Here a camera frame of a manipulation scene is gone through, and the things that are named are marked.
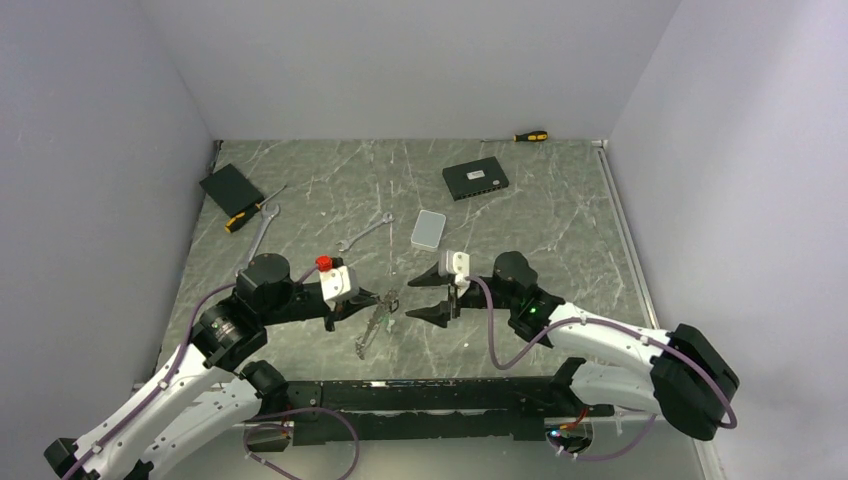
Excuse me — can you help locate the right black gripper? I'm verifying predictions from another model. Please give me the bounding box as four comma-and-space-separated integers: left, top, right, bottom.
406, 262, 517, 328

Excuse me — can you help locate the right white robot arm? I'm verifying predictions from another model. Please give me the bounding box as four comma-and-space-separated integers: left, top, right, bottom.
407, 251, 740, 441

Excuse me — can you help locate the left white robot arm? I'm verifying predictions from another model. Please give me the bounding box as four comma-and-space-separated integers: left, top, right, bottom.
44, 253, 380, 479

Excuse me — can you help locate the grey plastic box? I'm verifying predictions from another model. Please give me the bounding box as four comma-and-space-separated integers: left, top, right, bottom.
410, 210, 447, 252

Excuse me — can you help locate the small silver wrench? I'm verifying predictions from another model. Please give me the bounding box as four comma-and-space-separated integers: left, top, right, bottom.
337, 212, 394, 252

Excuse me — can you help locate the large silver wrench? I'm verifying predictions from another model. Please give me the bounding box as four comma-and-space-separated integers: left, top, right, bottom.
234, 203, 281, 275

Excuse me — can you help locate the yellow black screwdriver near box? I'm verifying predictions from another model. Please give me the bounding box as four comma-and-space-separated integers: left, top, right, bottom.
225, 184, 287, 233

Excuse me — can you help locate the black flat box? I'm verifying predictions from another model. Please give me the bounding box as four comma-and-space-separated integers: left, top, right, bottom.
199, 164, 265, 217

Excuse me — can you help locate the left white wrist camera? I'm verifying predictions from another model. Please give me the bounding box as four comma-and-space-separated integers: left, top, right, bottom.
319, 266, 360, 303

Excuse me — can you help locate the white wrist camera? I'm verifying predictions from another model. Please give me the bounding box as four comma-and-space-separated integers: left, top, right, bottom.
319, 266, 360, 303
438, 250, 471, 292

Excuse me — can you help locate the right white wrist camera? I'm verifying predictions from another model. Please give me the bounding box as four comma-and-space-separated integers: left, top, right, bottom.
438, 250, 471, 292

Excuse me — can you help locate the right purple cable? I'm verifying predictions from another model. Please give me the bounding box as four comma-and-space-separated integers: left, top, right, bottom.
466, 275, 739, 464

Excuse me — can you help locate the purple cable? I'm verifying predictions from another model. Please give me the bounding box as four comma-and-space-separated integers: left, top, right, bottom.
59, 254, 360, 480
466, 275, 739, 464

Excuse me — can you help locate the black network switch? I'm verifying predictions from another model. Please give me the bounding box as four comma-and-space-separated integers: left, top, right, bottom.
442, 156, 510, 201

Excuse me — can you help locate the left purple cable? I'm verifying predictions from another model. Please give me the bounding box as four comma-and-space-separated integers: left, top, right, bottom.
59, 254, 360, 480

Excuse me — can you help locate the yellow black screwdriver at wall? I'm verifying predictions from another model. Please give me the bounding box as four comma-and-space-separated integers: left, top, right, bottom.
482, 130, 549, 143

